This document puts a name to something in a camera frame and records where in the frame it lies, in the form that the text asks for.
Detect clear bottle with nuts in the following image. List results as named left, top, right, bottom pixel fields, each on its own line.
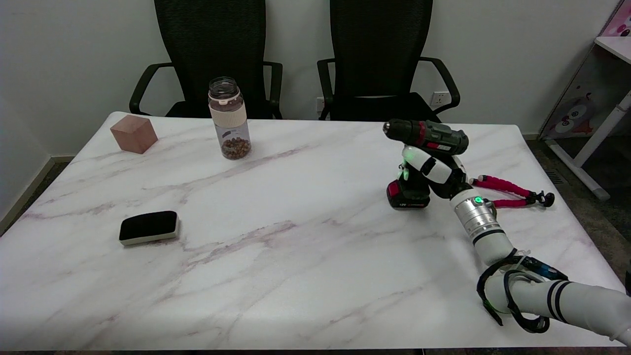
left=208, top=77, right=252, bottom=161

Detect white desk with cartoon panel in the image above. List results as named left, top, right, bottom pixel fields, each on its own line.
left=539, top=0, right=631, bottom=202

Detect red flexible mini tripod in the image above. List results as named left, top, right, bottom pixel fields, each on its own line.
left=469, top=175, right=556, bottom=209

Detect green red power screwdriver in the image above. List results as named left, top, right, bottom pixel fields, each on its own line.
left=383, top=119, right=470, bottom=210

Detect pink cube block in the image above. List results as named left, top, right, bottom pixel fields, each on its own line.
left=110, top=115, right=159, bottom=155

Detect black whiteboard eraser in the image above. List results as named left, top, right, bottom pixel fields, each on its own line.
left=119, top=211, right=180, bottom=247

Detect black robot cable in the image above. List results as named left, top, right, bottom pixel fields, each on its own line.
left=476, top=249, right=568, bottom=334

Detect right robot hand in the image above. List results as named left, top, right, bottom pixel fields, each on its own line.
left=397, top=145, right=473, bottom=200

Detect black mesh office chair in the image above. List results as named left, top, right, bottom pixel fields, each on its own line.
left=129, top=0, right=284, bottom=120
left=317, top=0, right=461, bottom=123

